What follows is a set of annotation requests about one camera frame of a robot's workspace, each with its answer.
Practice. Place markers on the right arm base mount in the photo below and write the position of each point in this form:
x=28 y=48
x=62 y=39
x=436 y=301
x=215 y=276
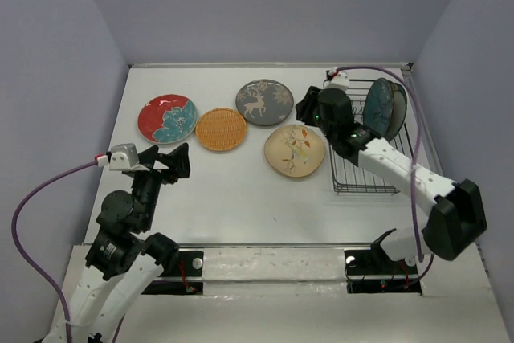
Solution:
x=366 y=276

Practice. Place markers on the red and teal floral plate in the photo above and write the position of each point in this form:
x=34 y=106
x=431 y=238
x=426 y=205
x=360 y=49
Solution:
x=167 y=119

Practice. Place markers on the black wire dish rack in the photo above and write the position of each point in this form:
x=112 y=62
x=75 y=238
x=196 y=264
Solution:
x=349 y=179

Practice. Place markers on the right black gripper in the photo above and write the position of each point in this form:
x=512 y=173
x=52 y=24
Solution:
x=306 y=105

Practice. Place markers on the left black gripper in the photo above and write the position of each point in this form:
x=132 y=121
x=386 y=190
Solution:
x=178 y=159

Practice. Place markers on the grey deer plate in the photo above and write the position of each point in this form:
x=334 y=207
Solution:
x=264 y=102

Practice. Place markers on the beige bird branch plate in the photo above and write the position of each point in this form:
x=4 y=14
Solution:
x=294 y=151

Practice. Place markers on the orange woven basket plate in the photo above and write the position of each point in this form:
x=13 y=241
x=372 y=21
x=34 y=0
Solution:
x=221 y=129

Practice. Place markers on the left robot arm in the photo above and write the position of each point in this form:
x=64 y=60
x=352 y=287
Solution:
x=119 y=265

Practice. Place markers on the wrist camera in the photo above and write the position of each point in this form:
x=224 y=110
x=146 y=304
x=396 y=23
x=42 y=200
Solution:
x=337 y=79
x=123 y=157

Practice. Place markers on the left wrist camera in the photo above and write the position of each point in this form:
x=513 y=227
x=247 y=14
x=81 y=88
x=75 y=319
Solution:
x=123 y=157

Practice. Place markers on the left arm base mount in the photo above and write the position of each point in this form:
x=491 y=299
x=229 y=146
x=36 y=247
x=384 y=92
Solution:
x=184 y=279

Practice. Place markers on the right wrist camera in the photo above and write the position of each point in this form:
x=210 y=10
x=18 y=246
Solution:
x=337 y=79

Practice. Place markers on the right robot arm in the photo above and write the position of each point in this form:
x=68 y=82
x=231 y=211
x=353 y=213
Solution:
x=447 y=216

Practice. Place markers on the white plate teal lettered rim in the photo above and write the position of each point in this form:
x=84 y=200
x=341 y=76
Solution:
x=400 y=104

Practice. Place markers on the dark teal blossom plate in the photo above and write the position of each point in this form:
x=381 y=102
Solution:
x=379 y=105

